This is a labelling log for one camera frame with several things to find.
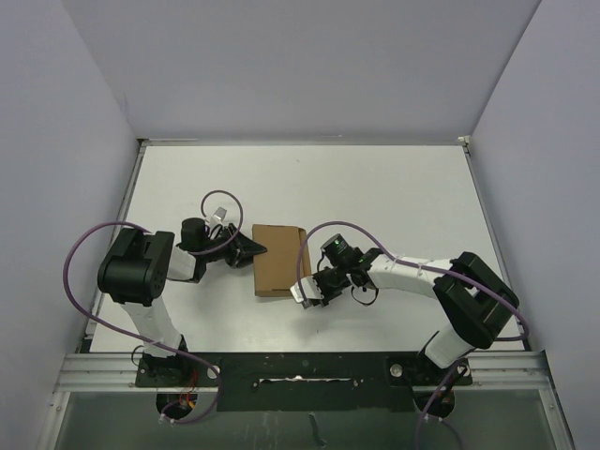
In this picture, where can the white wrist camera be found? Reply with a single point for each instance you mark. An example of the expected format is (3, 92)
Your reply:
(306, 292)
(218, 217)

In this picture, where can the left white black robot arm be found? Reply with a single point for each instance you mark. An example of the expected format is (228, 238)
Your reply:
(138, 266)

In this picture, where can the brown cardboard box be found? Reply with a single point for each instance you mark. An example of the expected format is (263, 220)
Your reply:
(275, 269)

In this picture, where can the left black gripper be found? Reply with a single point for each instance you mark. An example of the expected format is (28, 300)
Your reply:
(241, 248)

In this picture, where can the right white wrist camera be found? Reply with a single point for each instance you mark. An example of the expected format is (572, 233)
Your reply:
(306, 292)

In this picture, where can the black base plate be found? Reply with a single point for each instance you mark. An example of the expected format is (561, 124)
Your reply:
(297, 382)

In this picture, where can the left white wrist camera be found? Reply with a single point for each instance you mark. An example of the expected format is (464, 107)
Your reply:
(218, 217)

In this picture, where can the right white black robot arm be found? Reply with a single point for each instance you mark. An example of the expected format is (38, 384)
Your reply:
(476, 302)

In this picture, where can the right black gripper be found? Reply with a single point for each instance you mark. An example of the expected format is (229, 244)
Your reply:
(324, 292)

